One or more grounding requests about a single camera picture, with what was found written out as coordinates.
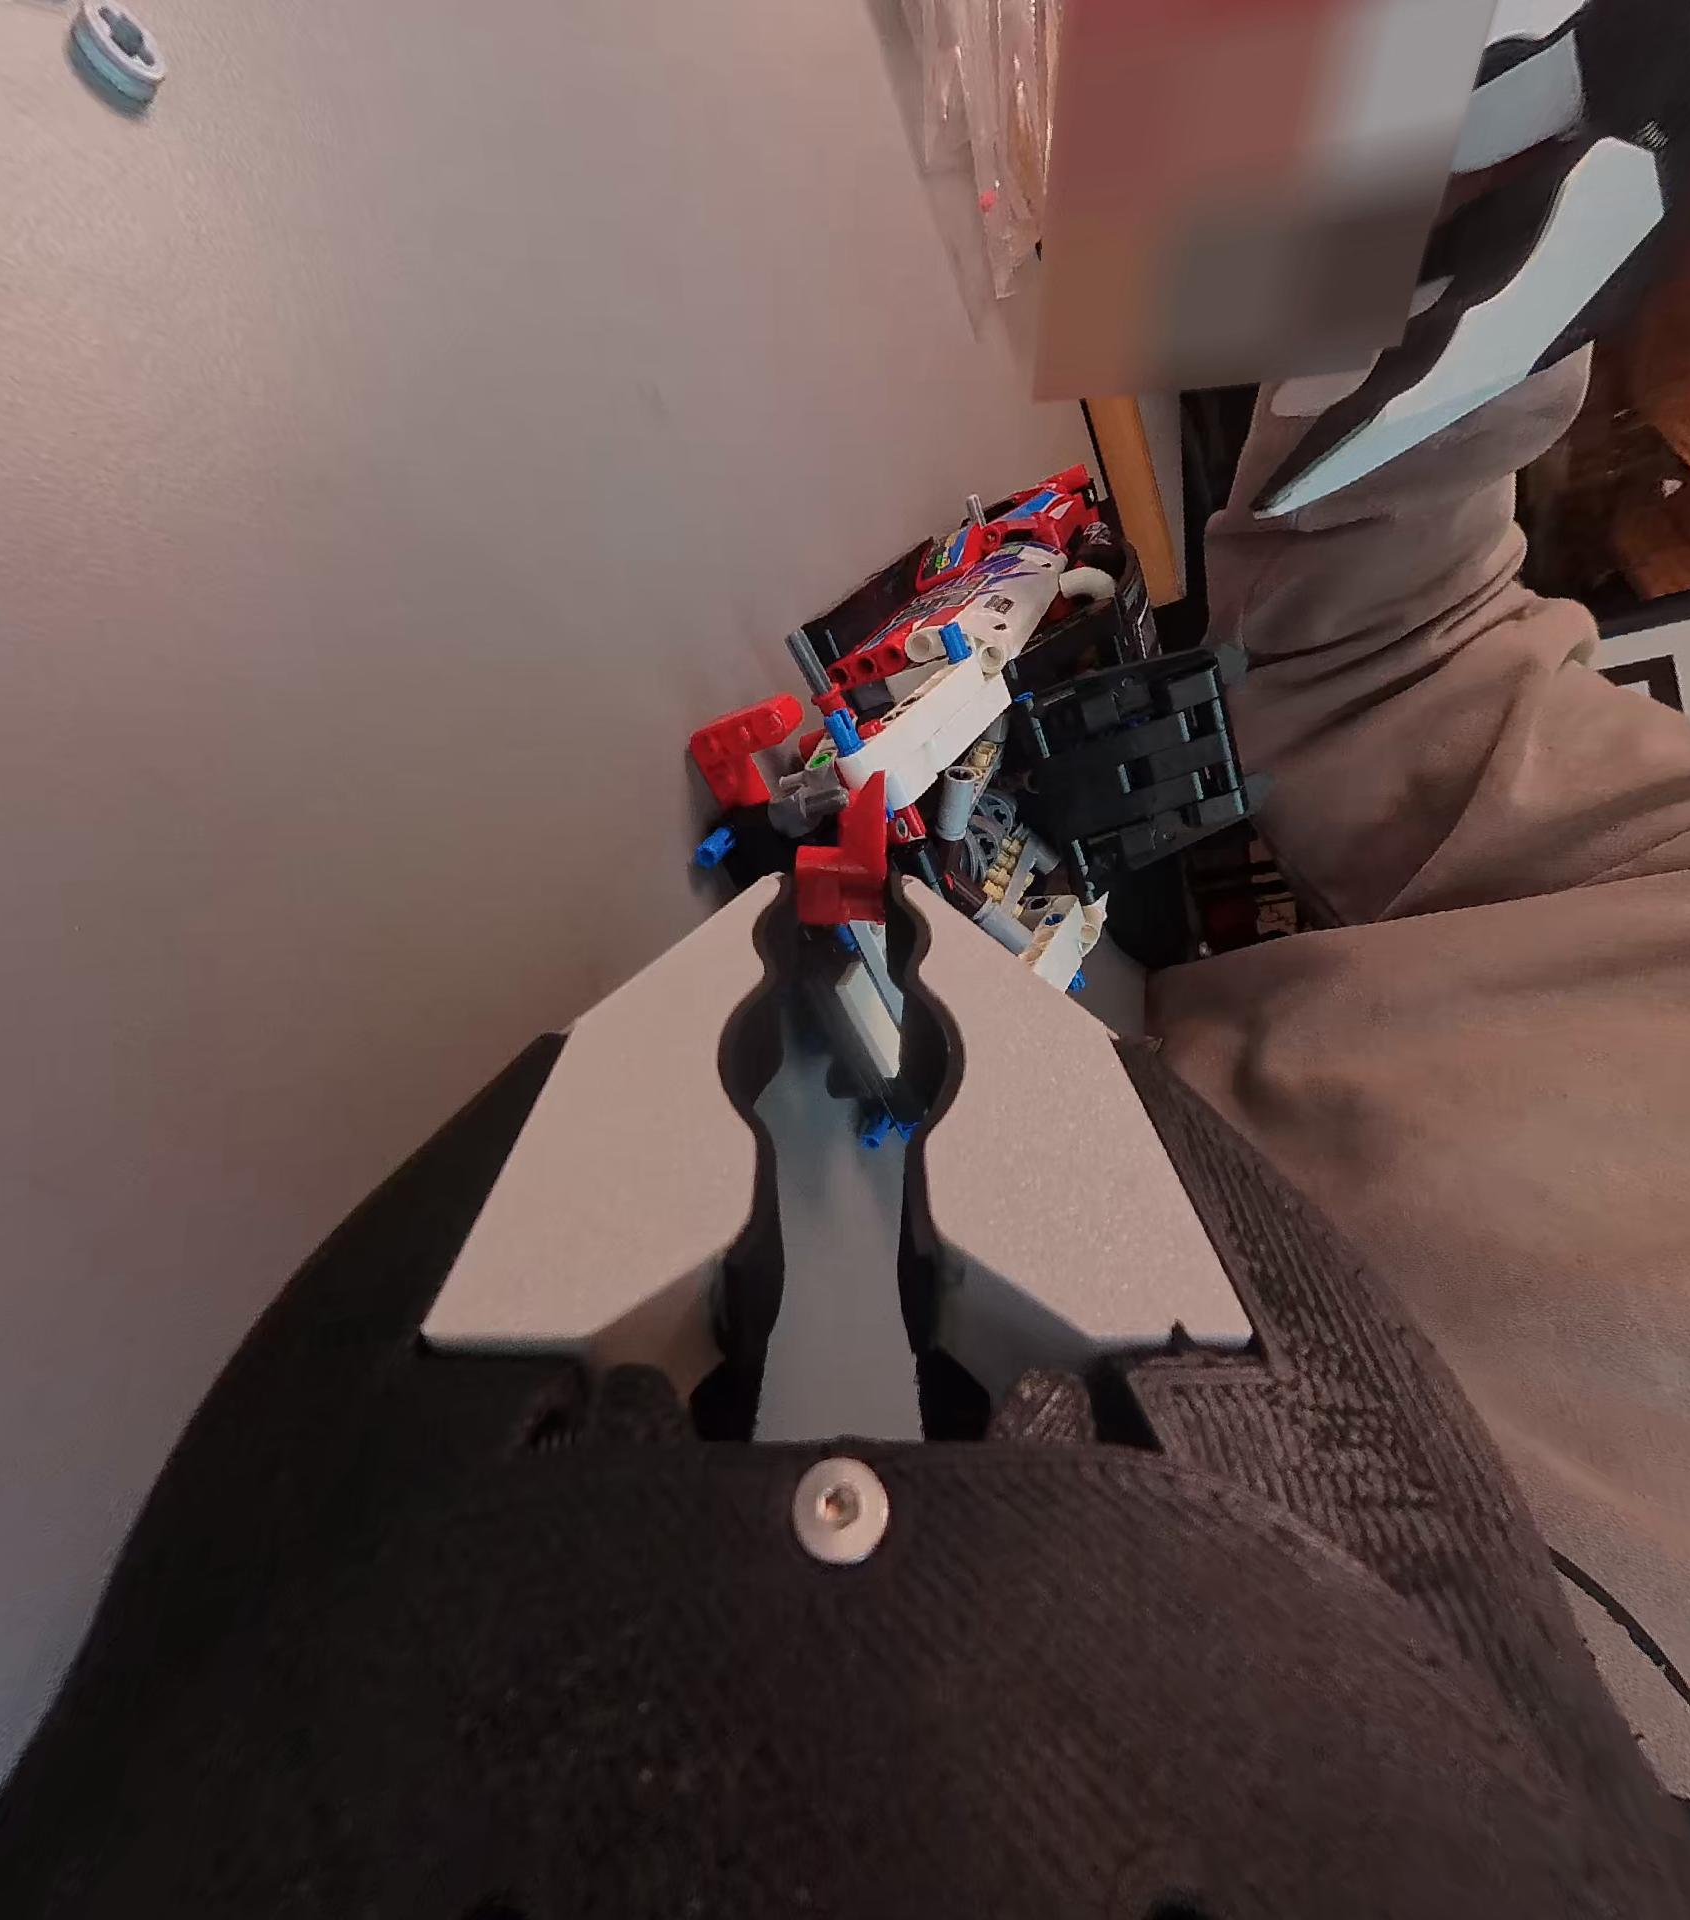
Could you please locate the person's right forearm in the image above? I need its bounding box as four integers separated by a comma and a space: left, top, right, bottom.
1203, 351, 1604, 923

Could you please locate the grey wheel hub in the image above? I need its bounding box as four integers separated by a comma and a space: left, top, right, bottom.
65, 0, 169, 116

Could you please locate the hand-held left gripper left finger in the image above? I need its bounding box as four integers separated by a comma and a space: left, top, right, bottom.
419, 873, 800, 1441

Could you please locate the toy brick race car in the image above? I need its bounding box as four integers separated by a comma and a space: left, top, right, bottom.
685, 462, 1270, 1151

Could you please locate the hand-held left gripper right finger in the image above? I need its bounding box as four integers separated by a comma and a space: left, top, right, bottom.
885, 876, 1256, 1437

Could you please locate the pile of clear plastic bags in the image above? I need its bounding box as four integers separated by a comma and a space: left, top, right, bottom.
872, 0, 1075, 344

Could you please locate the red connector brick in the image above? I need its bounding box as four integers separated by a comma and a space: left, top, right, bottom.
793, 840, 889, 925

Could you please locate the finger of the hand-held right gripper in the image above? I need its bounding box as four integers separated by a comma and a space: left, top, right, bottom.
1448, 0, 1592, 171
1249, 133, 1676, 522

